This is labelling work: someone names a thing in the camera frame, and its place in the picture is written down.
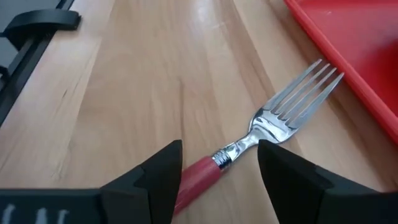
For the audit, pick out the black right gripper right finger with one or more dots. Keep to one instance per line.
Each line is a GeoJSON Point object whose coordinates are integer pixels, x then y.
{"type": "Point", "coordinates": [289, 186]}

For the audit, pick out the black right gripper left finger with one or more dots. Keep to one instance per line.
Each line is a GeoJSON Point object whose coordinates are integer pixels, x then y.
{"type": "Point", "coordinates": [149, 186]}

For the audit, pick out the red plastic tray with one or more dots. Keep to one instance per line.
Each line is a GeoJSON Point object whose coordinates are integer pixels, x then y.
{"type": "Point", "coordinates": [357, 40]}

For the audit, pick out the black metal table frame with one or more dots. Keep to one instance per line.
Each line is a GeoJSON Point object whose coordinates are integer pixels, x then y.
{"type": "Point", "coordinates": [18, 68]}

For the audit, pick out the black frame bracket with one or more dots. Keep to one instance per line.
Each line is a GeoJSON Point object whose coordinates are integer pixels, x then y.
{"type": "Point", "coordinates": [40, 20]}

